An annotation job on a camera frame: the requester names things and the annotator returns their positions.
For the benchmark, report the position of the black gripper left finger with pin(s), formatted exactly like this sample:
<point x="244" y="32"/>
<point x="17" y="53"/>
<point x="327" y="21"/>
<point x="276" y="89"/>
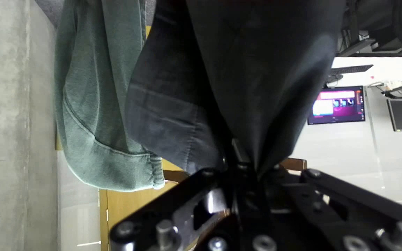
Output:
<point x="188" y="209"/>

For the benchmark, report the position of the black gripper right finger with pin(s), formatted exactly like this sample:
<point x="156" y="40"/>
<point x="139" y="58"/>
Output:
<point x="341" y="213"/>

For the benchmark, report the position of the black hoodie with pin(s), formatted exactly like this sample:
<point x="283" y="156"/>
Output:
<point x="257" y="69"/>

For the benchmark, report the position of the light wooden door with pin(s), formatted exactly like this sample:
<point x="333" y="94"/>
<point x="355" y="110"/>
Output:
<point x="126" y="209"/>

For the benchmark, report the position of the monitor with purple screen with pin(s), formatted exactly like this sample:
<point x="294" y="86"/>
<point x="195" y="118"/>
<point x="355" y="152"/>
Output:
<point x="336" y="106"/>

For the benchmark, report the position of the dark green jacket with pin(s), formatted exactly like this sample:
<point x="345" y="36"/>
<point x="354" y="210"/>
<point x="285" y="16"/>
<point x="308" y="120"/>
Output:
<point x="94" y="115"/>

